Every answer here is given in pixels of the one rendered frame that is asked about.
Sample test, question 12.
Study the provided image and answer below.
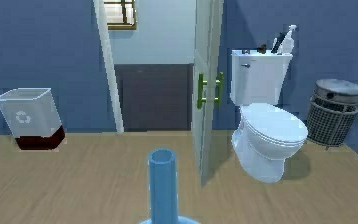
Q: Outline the wooden framed window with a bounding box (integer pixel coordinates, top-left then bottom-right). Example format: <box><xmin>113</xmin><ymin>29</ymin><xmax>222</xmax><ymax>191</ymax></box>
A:
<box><xmin>103</xmin><ymin>0</ymin><xmax>138</xmax><ymax>31</ymax></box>

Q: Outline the white spray bottle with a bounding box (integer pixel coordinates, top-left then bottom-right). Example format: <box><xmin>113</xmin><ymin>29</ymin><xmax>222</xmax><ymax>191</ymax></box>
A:
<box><xmin>277</xmin><ymin>24</ymin><xmax>298</xmax><ymax>56</ymax></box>

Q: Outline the white recycling bin dark base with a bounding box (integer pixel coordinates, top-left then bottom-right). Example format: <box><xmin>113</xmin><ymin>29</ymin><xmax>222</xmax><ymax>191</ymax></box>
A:
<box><xmin>0</xmin><ymin>87</ymin><xmax>67</xmax><ymax>151</ymax></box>

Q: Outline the white toilet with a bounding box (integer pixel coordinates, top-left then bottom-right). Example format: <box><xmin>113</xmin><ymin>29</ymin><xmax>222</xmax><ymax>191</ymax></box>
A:
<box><xmin>229</xmin><ymin>49</ymin><xmax>309</xmax><ymax>184</ymax></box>

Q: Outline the green door handle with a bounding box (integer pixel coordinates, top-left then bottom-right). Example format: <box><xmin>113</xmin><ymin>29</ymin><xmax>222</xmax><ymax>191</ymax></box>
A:
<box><xmin>196</xmin><ymin>73</ymin><xmax>209</xmax><ymax>110</ymax></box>
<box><xmin>214</xmin><ymin>71</ymin><xmax>225</xmax><ymax>108</ymax></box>

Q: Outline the black stick object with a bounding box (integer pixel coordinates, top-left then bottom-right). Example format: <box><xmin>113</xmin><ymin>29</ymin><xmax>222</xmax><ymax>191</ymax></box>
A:
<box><xmin>270</xmin><ymin>32</ymin><xmax>288</xmax><ymax>55</ymax></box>

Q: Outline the black wire laundry basket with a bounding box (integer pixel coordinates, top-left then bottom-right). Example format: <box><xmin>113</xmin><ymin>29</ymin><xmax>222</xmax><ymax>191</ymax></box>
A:
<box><xmin>305</xmin><ymin>78</ymin><xmax>358</xmax><ymax>148</ymax></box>

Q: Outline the blue tube holder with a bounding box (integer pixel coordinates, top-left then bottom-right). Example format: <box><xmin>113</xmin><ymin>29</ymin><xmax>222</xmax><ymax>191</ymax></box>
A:
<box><xmin>136</xmin><ymin>148</ymin><xmax>202</xmax><ymax>224</ymax></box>

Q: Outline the white room door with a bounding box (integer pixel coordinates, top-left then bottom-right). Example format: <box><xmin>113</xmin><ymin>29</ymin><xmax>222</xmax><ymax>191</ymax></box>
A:
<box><xmin>191</xmin><ymin>0</ymin><xmax>225</xmax><ymax>179</ymax></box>

